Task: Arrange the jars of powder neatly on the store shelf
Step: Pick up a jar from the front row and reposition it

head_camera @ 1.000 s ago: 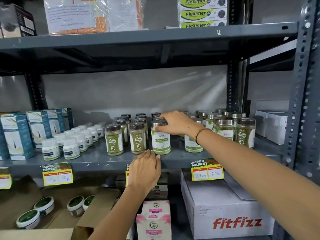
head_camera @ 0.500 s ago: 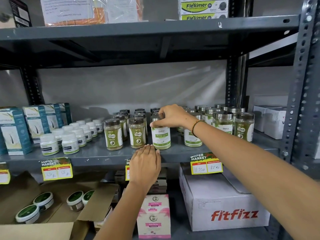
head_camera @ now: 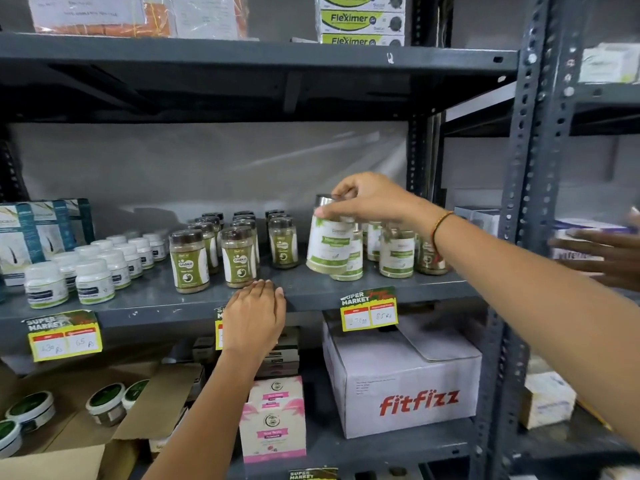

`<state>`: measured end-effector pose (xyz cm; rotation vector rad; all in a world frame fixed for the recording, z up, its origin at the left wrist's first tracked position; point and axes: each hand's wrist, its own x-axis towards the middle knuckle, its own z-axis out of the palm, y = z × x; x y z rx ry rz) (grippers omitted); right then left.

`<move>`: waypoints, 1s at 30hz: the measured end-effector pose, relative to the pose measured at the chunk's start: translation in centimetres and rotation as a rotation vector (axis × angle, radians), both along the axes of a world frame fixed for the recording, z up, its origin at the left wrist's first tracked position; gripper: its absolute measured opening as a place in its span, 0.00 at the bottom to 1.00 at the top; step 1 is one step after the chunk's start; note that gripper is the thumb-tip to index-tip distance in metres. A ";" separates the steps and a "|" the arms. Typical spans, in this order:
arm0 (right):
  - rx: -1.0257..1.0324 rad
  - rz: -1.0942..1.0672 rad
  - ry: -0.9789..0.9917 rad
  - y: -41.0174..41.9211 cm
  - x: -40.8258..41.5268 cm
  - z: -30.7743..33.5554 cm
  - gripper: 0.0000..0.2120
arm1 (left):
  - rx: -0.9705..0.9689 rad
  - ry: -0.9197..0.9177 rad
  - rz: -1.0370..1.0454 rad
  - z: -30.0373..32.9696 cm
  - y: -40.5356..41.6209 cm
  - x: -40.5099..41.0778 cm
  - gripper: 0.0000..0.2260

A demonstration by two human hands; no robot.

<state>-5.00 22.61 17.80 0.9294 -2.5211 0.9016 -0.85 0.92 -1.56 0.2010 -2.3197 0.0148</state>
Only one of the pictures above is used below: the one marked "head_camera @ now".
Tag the person's right hand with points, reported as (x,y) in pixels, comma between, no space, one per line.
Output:
(380,199)

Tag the person's left hand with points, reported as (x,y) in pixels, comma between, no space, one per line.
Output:
(252,322)

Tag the person's left little finger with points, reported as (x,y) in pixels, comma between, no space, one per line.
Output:
(229,308)

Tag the person's right thumb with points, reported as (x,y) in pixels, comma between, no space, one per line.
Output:
(332,212)

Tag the person's left middle finger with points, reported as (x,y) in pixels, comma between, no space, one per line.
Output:
(254,294)

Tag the person's left thumb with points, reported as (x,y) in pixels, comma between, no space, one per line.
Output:
(280,302)

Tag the white label jar silver lid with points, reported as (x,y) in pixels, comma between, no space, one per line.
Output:
(327,244)

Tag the person's left forearm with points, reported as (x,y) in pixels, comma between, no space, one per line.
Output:
(215,419)

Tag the person's right forearm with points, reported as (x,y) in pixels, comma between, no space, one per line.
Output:
(540,304)

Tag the group of brown lid jars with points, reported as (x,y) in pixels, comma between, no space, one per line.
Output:
(237,259)

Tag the white label powder jar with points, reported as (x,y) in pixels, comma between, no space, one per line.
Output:
(374,242)
(351,259)
(396,254)

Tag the stack of dark flat boxes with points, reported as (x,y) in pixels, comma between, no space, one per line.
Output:
(285,357)

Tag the pink white carton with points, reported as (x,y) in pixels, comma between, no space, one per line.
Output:
(277,392)
(272,434)

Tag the green label powder jar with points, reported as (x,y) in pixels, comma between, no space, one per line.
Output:
(430,259)

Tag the green lid white tub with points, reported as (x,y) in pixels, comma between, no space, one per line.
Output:
(9,437)
(31,409)
(106,402)
(134,392)

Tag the group of small white bottles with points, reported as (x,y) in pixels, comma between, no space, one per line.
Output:
(95,274)

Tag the small white carton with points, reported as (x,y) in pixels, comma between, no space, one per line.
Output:
(475,219)

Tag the white cardboard box red print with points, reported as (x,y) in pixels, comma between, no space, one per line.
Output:
(400,384)

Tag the teal white carton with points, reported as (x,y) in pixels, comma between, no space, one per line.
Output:
(82,219)
(52,229)
(15,244)

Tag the green yellow carton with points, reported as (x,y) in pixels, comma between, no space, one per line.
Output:
(360,20)
(360,0)
(362,39)

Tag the grey metal shelf rack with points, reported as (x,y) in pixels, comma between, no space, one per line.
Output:
(200,59)

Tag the open brown cardboard box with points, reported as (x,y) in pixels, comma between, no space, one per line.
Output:
(75,449)

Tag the white purple carton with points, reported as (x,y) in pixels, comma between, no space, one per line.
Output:
(580,228)

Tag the white carton blue print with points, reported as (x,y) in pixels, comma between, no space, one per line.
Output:
(547,399)

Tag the plastic wrapped package with papers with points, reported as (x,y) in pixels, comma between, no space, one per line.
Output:
(125,14)

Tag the grey slotted side rack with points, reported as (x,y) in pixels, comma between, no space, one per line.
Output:
(600,102)

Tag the pale green white carton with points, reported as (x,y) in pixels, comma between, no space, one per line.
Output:
(607,62)

